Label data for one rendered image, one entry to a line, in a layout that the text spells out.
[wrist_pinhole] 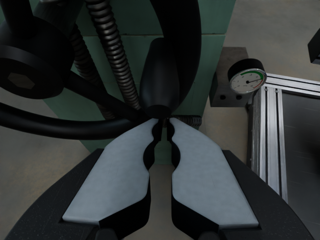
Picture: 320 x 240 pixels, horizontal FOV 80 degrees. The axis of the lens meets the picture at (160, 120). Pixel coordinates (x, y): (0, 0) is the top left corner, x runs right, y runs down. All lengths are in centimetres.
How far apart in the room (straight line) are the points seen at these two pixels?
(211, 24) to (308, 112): 77
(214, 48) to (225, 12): 7
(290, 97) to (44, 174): 122
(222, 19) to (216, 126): 79
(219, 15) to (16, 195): 109
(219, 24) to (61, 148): 97
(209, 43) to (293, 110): 70
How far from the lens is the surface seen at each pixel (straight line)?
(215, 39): 39
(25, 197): 114
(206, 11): 35
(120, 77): 27
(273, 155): 84
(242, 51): 51
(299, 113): 103
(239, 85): 39
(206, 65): 42
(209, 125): 109
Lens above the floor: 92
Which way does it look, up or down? 59 degrees down
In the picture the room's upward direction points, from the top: 3 degrees counter-clockwise
